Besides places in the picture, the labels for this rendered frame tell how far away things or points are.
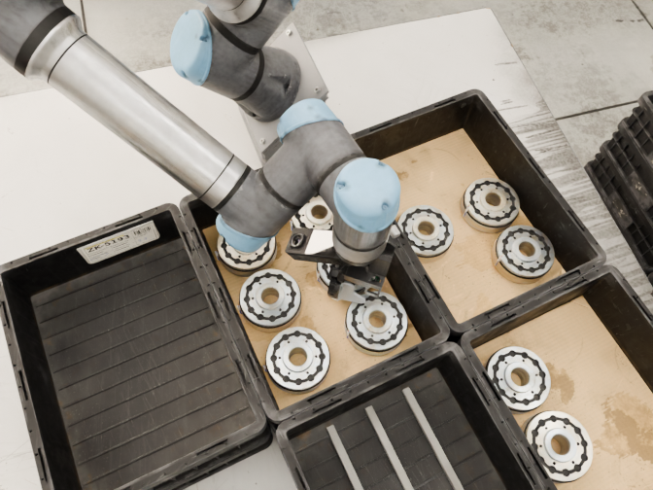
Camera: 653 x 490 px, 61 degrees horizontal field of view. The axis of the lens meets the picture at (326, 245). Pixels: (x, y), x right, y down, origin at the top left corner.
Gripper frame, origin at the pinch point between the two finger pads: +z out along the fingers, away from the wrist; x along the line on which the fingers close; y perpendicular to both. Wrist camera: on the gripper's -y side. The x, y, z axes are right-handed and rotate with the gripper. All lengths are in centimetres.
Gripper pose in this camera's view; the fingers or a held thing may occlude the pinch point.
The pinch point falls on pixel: (338, 281)
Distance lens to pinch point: 94.4
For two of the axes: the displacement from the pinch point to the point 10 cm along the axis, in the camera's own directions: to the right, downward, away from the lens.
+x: 3.3, -8.7, 3.7
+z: -0.2, 3.8, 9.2
